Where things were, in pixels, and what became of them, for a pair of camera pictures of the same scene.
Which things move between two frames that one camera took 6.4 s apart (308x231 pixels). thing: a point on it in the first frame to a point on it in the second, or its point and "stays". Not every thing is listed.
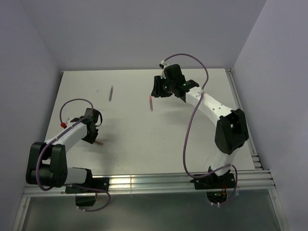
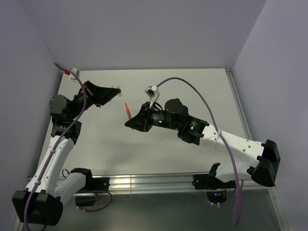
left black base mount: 92,185 stays
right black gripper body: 163,88 to 160,119
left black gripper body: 91,137 to 78,102
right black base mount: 211,181 stays
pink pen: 99,142 to 128,112
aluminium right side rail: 250,142 stays
